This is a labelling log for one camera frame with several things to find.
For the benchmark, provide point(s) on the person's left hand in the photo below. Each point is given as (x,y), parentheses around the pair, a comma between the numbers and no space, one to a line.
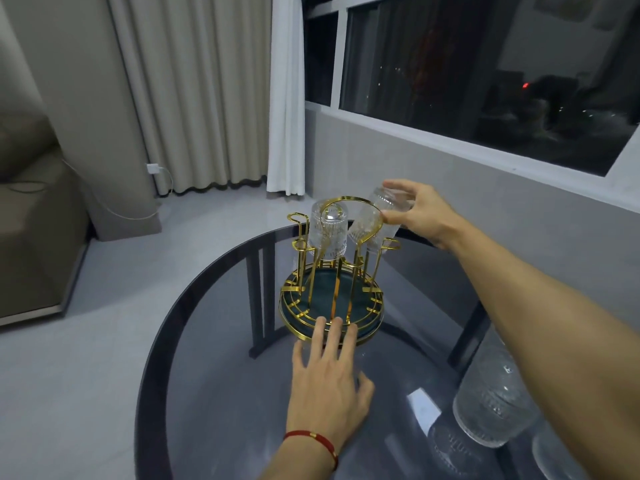
(325,394)

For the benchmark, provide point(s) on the person's right hand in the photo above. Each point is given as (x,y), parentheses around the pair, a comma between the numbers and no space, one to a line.
(430,214)

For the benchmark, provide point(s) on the clear textured glass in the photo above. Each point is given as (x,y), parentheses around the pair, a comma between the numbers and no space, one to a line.
(327,234)
(490,399)
(364,224)
(555,459)

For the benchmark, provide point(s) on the person's right forearm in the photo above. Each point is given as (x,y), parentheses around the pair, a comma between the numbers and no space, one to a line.
(550,344)

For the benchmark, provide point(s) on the dark glass round table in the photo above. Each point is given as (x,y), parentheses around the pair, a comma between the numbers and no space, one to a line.
(225,394)

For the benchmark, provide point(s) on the white framed window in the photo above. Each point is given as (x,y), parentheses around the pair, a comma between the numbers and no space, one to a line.
(450,69)

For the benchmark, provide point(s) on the white sheer curtain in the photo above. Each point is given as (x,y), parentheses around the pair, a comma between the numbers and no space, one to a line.
(286,119)

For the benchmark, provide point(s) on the beige pleated curtain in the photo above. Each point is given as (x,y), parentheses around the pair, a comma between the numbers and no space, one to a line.
(200,94)

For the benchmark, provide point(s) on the white charger plug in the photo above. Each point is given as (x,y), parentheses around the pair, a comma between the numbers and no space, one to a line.
(152,168)

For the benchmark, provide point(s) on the brown sofa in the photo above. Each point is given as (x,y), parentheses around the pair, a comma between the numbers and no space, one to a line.
(35,244)

